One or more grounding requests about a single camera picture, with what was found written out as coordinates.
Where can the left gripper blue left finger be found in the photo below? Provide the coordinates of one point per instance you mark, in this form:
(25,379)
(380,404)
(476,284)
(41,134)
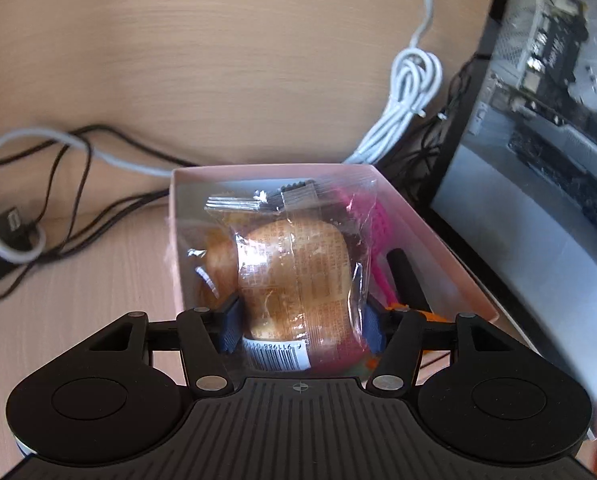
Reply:
(205,336)

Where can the glass side computer case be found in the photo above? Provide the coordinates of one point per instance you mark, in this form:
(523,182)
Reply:
(514,193)

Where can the pink cardboard box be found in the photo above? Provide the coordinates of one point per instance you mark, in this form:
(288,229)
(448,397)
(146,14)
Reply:
(448,288)

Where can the packaged bread with barcode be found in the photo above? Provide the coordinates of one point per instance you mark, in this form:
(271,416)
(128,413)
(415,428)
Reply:
(207,260)

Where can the packaged round yellow bun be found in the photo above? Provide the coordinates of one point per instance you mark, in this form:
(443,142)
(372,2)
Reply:
(303,275)

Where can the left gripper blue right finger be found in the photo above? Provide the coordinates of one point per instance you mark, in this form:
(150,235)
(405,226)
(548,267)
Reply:
(395,337)

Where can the pink toy net scoop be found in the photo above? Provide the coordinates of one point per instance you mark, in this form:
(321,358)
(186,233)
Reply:
(367,209)

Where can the orange toy piece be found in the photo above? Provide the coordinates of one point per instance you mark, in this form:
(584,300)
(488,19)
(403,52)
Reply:
(437,339)

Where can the black plush toy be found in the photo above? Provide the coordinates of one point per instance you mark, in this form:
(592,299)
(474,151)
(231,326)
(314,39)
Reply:
(408,289)

